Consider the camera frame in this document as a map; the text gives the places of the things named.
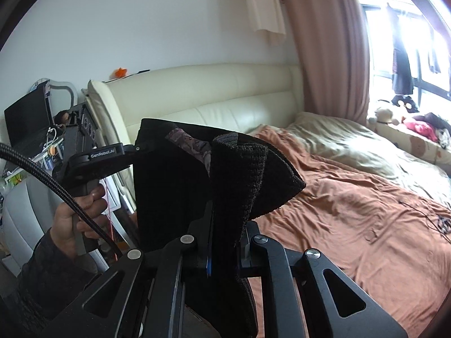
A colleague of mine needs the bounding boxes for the bear print cushion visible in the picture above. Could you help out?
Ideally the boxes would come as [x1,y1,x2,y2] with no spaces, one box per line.
[366,116,451,177]

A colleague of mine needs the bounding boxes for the person's left hand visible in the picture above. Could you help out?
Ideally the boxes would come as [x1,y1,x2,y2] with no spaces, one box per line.
[49,185,108,250]

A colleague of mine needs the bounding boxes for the black and white plush toy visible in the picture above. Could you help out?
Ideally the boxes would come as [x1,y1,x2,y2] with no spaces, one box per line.
[391,95,420,113]

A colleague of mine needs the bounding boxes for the thin black cable bundle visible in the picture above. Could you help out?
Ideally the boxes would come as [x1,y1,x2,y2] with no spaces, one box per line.
[398,199,451,243]

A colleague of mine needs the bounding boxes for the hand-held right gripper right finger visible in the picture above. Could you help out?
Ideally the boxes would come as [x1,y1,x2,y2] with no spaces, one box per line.
[238,220,404,338]

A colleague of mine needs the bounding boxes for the white sheer curtain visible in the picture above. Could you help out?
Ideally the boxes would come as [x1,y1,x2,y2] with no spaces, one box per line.
[243,0,287,45]

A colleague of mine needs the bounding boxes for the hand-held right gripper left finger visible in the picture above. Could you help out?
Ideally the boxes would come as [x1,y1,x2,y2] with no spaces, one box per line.
[35,201,215,338]

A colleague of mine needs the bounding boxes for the black braided cable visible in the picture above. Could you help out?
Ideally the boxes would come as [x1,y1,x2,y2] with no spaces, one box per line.
[0,143,124,259]

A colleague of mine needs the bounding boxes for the black speaker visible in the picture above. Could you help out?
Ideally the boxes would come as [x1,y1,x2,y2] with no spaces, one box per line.
[53,102,106,150]

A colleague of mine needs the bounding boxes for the orange fleece blanket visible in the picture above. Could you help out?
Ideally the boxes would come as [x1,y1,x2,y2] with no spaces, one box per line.
[247,125,451,338]

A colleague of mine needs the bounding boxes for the black laptop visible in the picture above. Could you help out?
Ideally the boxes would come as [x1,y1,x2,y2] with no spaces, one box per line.
[4,83,53,148]

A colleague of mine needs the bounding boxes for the floral patterned garment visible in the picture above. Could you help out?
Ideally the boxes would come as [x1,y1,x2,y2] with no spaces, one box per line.
[165,128,214,175]

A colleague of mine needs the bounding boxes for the cream leather headboard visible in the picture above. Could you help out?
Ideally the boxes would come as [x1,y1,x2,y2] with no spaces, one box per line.
[86,63,305,215]

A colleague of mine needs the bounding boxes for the window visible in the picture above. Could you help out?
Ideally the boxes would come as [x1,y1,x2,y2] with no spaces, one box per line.
[359,2,451,120]

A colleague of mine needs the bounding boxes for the person's left forearm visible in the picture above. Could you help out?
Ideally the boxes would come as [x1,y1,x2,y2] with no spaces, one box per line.
[0,227,106,338]

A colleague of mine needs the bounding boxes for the red cloth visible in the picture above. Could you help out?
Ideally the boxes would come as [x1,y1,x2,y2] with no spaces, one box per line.
[403,116,439,141]

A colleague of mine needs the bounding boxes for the white ornate frame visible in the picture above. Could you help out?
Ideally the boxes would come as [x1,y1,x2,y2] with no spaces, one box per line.
[30,77,78,108]

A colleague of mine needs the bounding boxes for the pink curtain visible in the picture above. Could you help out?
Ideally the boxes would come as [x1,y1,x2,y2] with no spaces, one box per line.
[271,0,374,120]

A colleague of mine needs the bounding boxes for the black knitted garment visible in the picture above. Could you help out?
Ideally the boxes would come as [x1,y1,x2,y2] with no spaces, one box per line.
[133,118,306,337]

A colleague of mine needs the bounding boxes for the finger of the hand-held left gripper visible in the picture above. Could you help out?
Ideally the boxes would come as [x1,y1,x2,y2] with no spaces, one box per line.
[120,140,168,155]

